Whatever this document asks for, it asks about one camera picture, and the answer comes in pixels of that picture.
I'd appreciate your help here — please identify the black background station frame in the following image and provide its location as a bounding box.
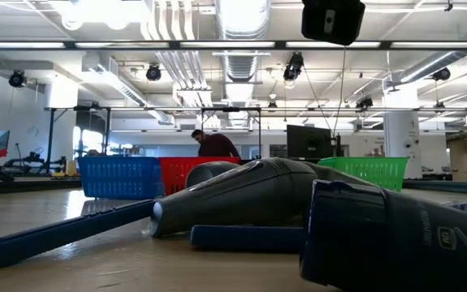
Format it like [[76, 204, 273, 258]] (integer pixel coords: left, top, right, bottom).
[[45, 105, 263, 175]]

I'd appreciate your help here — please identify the silver ventilation duct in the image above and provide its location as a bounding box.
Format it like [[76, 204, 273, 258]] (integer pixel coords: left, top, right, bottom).
[[216, 0, 273, 84]]

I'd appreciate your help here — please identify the overhead beam with light strips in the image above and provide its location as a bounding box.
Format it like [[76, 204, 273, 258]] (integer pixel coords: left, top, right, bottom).
[[0, 39, 467, 51]]

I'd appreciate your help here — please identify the red plastic basket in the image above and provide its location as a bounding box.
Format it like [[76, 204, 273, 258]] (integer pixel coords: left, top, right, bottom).
[[158, 156, 243, 197]]

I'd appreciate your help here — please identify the black monitor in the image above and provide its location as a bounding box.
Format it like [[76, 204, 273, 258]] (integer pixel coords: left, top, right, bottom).
[[285, 124, 334, 160]]

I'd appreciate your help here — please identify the black aluminium table frame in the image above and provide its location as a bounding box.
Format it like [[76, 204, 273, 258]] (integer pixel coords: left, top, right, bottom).
[[0, 176, 467, 197]]

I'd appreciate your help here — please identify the green plastic basket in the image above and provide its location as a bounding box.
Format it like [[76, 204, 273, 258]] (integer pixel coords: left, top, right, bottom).
[[317, 156, 409, 193]]

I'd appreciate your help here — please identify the blue plastic basket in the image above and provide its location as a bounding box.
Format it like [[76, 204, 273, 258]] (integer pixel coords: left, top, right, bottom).
[[77, 156, 166, 200]]

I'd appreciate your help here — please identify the dark blue foreground vacuum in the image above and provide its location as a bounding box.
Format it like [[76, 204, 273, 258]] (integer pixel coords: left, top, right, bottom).
[[298, 178, 467, 292]]

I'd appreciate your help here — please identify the person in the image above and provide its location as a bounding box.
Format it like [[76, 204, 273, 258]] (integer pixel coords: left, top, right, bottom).
[[190, 128, 242, 159]]

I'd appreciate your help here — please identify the grey tapered travel bottle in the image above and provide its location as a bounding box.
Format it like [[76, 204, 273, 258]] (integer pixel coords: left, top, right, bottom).
[[149, 157, 376, 239]]

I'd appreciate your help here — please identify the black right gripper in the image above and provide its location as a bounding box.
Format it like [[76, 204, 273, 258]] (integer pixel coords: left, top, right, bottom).
[[301, 0, 366, 47]]

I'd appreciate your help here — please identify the white building column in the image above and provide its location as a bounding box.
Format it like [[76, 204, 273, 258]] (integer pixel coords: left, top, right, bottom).
[[383, 86, 423, 180]]

